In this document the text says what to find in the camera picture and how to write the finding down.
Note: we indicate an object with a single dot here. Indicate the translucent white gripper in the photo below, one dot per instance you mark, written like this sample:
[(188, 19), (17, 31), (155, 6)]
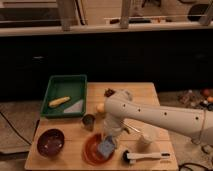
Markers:
[(112, 126)]

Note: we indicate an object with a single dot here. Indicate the blue sponge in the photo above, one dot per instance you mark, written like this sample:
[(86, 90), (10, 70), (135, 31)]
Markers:
[(106, 147)]

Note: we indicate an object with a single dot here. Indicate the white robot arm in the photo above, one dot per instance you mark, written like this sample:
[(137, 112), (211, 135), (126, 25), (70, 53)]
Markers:
[(194, 123)]

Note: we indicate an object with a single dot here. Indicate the orange-red bowl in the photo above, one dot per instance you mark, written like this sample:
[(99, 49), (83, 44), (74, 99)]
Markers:
[(90, 153)]

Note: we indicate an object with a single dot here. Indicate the dark purple bowl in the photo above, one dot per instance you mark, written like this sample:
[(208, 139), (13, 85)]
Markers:
[(50, 143)]

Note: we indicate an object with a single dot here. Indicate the yellow-orange fruit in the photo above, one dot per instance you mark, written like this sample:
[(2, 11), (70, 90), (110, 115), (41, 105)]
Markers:
[(100, 108)]

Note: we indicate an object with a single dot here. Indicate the small metal cup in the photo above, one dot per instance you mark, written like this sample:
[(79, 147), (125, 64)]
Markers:
[(88, 121)]

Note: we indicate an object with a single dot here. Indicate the bunch of dark red grapes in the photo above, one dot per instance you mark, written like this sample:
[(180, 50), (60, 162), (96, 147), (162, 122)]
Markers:
[(109, 92)]

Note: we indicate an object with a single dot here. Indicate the white dish brush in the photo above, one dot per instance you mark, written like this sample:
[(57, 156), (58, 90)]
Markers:
[(131, 158)]

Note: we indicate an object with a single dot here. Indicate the white plastic cup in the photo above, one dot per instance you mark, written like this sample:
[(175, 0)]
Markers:
[(146, 139)]

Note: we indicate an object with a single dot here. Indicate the white cloth in tray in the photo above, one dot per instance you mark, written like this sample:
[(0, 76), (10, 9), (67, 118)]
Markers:
[(75, 108)]

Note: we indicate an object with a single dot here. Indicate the green plastic tray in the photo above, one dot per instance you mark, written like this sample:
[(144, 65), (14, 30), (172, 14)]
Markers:
[(74, 86)]

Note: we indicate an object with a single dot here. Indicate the yellow corn cob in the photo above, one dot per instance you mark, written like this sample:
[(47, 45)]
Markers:
[(56, 102)]

